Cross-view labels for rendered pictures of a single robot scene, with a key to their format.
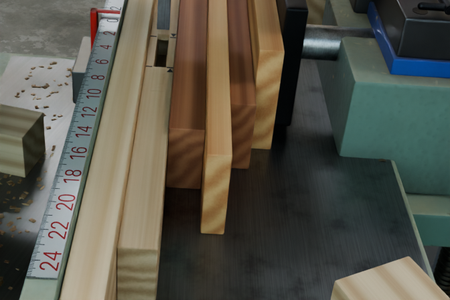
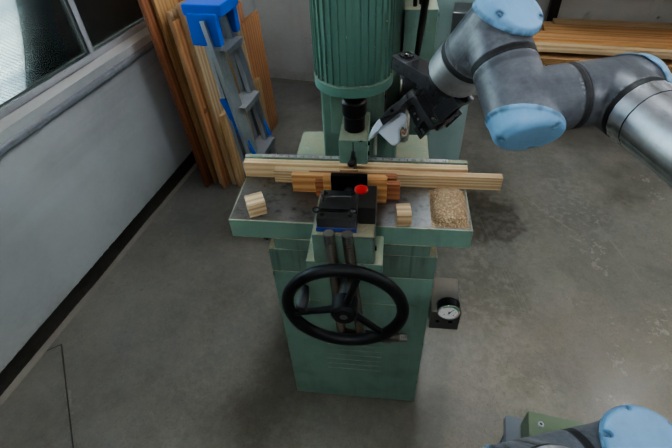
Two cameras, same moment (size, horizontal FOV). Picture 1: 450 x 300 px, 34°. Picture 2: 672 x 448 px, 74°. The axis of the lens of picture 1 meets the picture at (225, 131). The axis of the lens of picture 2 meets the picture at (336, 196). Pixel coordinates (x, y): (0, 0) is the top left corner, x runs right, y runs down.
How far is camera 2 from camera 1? 117 cm
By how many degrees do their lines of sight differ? 77
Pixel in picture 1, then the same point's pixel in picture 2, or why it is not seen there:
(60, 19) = not seen: outside the picture
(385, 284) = (258, 197)
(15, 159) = not seen: hidden behind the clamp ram
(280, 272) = (280, 198)
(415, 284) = (257, 201)
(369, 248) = (285, 212)
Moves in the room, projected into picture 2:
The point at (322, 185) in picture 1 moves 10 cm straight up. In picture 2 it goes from (308, 208) to (305, 177)
